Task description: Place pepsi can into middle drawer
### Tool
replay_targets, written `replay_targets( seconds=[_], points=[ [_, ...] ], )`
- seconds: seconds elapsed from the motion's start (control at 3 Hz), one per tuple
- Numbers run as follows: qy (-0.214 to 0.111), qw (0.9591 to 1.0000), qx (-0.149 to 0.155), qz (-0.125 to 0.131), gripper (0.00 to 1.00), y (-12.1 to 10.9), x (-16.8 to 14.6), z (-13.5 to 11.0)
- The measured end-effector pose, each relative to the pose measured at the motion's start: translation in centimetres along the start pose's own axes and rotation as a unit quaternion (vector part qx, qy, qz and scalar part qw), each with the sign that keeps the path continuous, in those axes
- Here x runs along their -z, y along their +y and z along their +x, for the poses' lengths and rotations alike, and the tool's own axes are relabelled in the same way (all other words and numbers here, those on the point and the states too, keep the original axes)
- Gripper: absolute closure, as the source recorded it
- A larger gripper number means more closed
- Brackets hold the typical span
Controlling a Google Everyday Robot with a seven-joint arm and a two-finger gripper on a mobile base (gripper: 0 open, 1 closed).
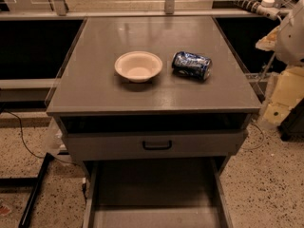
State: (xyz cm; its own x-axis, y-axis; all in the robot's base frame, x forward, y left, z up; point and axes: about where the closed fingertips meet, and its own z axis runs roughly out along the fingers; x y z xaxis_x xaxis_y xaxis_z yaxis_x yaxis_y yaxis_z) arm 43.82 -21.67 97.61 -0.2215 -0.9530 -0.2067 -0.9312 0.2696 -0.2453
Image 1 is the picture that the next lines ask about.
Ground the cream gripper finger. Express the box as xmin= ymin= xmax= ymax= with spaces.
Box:
xmin=263 ymin=66 xmax=304 ymax=126
xmin=256 ymin=27 xmax=279 ymax=51

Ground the blue pepsi can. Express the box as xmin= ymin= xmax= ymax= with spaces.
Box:
xmin=171 ymin=51 xmax=212 ymax=81

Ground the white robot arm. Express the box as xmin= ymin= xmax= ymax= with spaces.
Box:
xmin=256 ymin=0 xmax=304 ymax=127

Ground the grey drawer cabinet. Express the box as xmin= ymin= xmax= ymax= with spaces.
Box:
xmin=46 ymin=15 xmax=262 ymax=228

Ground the open grey middle drawer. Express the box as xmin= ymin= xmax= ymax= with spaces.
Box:
xmin=83 ymin=158 xmax=233 ymax=228

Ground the grey top drawer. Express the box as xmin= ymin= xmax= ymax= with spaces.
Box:
xmin=63 ymin=130 xmax=248 ymax=161

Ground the white cable-wrapped tube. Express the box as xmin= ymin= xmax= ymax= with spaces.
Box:
xmin=227 ymin=0 xmax=279 ymax=20

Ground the grey metal rail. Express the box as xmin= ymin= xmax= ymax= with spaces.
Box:
xmin=0 ymin=9 xmax=257 ymax=21

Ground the black drawer handle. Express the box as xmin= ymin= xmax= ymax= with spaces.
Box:
xmin=142 ymin=141 xmax=172 ymax=151

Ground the black floor cable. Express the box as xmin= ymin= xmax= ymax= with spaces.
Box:
xmin=3 ymin=110 xmax=46 ymax=160

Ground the black metal floor frame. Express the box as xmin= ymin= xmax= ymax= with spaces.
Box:
xmin=0 ymin=153 xmax=54 ymax=228

